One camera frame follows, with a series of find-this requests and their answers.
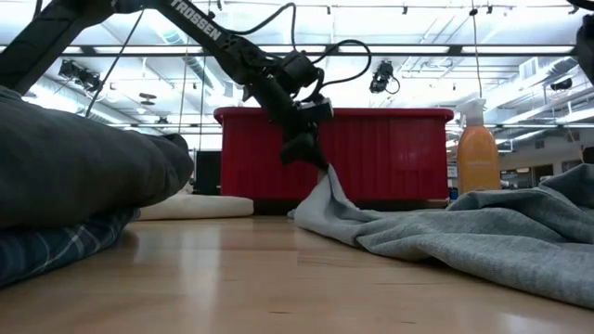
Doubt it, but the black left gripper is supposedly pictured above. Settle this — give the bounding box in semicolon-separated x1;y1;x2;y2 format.
252;76;331;172

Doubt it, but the light grey garment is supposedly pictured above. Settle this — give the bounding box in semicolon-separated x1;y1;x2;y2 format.
287;162;594;310

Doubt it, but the dark grey garment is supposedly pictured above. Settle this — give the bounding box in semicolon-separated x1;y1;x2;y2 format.
0;85;195;228

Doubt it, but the blue plaid cloth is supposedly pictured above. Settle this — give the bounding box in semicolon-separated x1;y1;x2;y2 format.
0;207;142;288

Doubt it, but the red plastic laundry bin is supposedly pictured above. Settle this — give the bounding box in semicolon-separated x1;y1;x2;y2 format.
213;106;455;212

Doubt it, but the black rectangular panel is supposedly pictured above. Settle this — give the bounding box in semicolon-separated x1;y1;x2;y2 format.
193;150;223;196

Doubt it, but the cream canvas tote bag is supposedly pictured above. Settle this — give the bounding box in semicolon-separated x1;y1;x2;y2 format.
137;183;255;222

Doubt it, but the orange spray bottle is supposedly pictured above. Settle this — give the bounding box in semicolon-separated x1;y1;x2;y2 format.
456;97;502;196

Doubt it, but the black ceiling spotlight cluster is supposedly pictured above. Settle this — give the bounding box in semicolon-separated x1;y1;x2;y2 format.
58;58;102;93

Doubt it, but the black hanging camera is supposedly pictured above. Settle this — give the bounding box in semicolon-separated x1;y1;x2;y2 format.
369;59;401;96

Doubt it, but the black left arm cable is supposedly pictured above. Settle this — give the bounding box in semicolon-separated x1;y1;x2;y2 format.
229;2;373;106

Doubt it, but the black ceiling rail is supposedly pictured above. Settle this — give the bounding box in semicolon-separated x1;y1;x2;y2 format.
0;44;576;58

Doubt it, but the thin hanging cable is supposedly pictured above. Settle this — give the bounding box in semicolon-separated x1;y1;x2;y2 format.
469;0;480;99

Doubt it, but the long black hanging cable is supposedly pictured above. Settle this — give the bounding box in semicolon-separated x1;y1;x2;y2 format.
84;8;145;117

